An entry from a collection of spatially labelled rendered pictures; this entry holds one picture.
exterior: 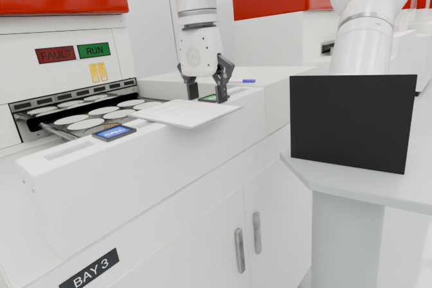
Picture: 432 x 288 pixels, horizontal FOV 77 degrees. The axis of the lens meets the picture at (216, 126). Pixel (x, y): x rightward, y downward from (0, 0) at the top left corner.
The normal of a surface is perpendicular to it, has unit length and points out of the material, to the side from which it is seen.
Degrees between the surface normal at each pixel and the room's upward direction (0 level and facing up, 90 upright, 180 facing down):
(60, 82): 90
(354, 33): 46
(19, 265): 0
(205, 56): 89
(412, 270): 0
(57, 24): 90
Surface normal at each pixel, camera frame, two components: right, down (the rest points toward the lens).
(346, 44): -0.73, -0.44
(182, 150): 0.74, 0.14
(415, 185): -0.11, -0.94
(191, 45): -0.66, 0.29
